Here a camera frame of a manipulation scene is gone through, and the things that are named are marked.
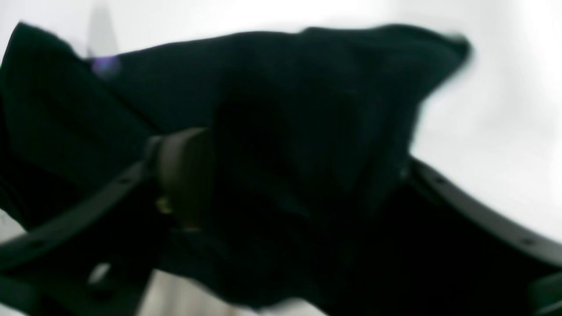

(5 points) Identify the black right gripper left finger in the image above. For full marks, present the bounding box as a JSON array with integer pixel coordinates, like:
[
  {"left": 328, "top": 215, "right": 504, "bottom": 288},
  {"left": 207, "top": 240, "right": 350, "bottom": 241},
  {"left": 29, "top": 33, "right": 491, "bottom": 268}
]
[{"left": 0, "top": 128, "right": 213, "bottom": 316}]

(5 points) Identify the black t-shirt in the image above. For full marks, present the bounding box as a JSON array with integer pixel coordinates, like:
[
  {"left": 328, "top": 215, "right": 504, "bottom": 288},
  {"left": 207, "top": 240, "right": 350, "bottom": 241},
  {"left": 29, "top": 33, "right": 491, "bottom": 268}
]
[{"left": 1, "top": 23, "right": 471, "bottom": 316}]

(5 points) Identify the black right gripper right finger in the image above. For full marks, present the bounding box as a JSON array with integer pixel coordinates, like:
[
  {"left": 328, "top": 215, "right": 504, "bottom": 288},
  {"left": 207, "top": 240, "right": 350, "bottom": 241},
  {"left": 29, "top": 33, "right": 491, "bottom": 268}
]
[{"left": 395, "top": 158, "right": 561, "bottom": 316}]

